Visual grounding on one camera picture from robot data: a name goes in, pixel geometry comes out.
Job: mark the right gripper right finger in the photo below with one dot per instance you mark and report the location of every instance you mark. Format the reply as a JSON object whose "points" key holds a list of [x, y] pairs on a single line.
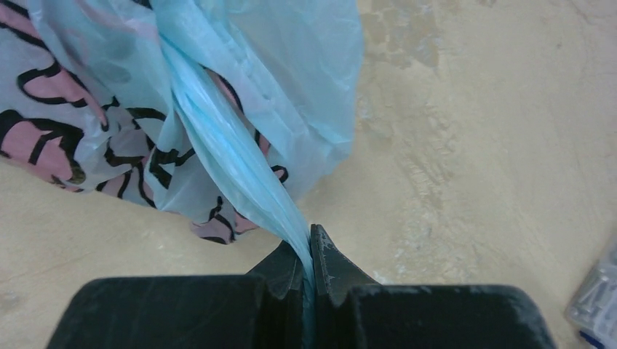
{"points": [[354, 311]]}

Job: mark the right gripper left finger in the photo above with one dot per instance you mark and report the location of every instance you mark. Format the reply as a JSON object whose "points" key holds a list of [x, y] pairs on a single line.
{"points": [[259, 309]]}

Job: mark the light blue printed plastic bag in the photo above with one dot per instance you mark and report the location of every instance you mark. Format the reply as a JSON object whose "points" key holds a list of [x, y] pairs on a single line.
{"points": [[223, 112]]}

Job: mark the clear screw box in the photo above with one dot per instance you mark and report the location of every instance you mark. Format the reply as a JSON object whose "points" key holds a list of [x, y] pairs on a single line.
{"points": [[593, 307]]}

